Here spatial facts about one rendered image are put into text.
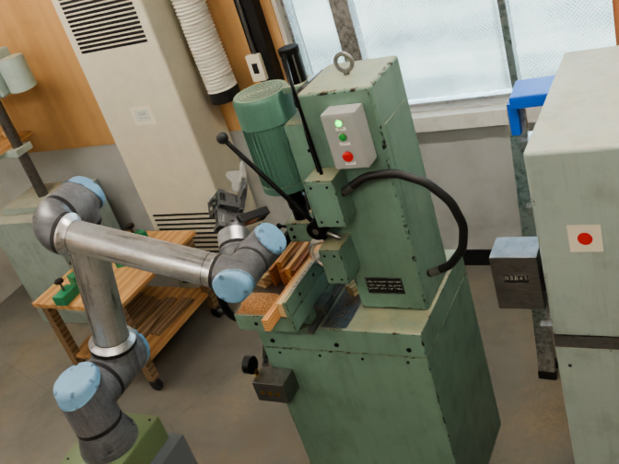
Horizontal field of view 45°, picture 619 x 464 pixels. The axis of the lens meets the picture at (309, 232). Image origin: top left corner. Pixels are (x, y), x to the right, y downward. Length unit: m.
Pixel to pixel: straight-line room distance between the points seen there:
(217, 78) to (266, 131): 1.53
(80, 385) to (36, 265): 2.26
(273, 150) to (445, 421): 0.98
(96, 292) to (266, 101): 0.75
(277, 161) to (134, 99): 1.75
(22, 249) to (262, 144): 2.57
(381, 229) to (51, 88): 2.86
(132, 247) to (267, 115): 0.56
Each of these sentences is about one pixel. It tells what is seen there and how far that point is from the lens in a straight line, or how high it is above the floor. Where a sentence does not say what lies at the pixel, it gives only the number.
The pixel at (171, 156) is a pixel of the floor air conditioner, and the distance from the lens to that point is 3.90.
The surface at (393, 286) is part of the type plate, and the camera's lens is 2.27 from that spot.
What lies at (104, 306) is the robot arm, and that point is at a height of 1.08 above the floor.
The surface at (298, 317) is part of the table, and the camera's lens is 2.29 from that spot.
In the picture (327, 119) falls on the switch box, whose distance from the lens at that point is 1.96.
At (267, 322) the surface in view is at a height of 0.93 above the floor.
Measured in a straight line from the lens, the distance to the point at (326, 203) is 2.07.
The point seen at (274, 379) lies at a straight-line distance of 2.51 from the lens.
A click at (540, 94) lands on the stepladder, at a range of 2.61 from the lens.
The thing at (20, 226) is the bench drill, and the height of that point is 0.68.
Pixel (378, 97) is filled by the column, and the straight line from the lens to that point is 1.99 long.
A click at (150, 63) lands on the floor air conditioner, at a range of 3.71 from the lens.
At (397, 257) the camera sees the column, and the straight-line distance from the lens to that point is 2.19.
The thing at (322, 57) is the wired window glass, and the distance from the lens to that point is 3.68.
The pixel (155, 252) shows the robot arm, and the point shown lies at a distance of 1.89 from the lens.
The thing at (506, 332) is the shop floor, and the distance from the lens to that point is 3.42.
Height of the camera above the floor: 2.14
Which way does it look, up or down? 28 degrees down
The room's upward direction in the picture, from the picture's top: 19 degrees counter-clockwise
